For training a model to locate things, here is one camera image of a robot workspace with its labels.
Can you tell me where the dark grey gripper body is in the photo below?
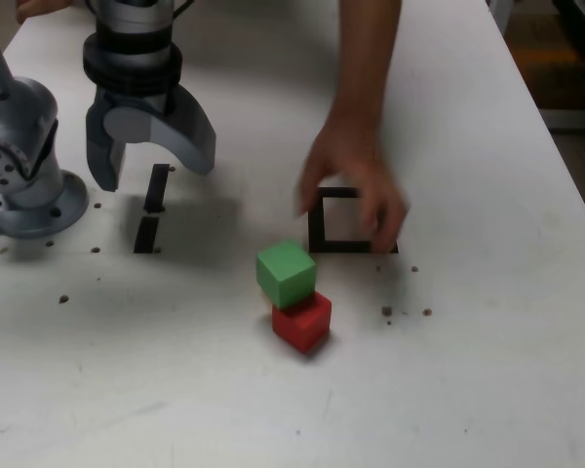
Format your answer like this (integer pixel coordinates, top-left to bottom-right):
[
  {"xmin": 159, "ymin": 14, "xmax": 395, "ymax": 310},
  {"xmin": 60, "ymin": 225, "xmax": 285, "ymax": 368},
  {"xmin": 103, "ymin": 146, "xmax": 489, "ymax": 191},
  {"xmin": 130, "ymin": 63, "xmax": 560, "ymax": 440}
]
[{"xmin": 94, "ymin": 81, "xmax": 177, "ymax": 119}]

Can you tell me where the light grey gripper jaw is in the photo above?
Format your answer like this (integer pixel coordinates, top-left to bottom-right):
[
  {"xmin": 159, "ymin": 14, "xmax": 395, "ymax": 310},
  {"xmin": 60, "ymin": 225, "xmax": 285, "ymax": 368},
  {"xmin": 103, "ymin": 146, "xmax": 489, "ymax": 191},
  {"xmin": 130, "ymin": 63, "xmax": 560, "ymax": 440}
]
[{"xmin": 102, "ymin": 84, "xmax": 219, "ymax": 176}]

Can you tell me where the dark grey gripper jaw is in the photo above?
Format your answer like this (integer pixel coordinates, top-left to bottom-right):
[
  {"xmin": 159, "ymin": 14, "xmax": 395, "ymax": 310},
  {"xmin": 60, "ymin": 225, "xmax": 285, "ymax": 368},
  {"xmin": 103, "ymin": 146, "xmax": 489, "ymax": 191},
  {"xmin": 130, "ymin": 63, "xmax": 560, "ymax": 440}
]
[{"xmin": 85, "ymin": 91, "xmax": 127, "ymax": 193}]

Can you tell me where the green cube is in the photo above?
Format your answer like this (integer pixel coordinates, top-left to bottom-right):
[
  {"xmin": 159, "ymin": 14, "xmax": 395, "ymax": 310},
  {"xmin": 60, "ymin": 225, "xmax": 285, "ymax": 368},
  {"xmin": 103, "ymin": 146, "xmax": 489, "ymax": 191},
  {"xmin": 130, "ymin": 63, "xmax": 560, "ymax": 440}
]
[{"xmin": 255, "ymin": 238, "xmax": 318, "ymax": 311}]

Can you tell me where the red cube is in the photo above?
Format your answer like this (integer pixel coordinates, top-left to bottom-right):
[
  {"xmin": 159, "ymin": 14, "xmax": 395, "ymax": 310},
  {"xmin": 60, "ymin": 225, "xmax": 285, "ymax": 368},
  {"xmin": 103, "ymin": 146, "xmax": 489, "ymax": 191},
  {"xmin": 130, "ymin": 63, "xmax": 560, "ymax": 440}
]
[{"xmin": 271, "ymin": 291, "xmax": 333, "ymax": 354}]

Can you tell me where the black tape square outline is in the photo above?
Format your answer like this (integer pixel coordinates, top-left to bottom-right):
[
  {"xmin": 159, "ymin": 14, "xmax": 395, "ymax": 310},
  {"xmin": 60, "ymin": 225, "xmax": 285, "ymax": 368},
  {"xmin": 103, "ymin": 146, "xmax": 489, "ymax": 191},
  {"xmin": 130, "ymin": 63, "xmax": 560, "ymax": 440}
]
[{"xmin": 307, "ymin": 186, "xmax": 401, "ymax": 254}]

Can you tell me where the person's right hand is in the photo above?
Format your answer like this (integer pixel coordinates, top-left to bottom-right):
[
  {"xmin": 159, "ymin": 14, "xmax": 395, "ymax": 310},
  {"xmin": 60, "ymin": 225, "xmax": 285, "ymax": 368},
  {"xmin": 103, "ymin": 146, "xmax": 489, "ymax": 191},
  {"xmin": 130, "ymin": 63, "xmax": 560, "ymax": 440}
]
[{"xmin": 15, "ymin": 0, "xmax": 73, "ymax": 23}]

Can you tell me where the person's left hand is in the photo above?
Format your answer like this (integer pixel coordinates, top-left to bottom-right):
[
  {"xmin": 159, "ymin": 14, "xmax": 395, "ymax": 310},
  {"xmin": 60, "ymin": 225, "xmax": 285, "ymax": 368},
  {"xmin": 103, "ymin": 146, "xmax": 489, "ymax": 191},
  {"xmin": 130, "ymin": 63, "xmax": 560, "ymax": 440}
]
[{"xmin": 295, "ymin": 119, "xmax": 411, "ymax": 254}]

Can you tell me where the black tape strip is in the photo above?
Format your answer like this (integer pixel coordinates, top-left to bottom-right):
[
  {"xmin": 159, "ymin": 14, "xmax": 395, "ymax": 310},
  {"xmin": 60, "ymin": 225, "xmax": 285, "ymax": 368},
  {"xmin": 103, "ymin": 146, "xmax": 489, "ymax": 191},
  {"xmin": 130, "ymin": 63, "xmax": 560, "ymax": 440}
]
[{"xmin": 133, "ymin": 163, "xmax": 171, "ymax": 254}]

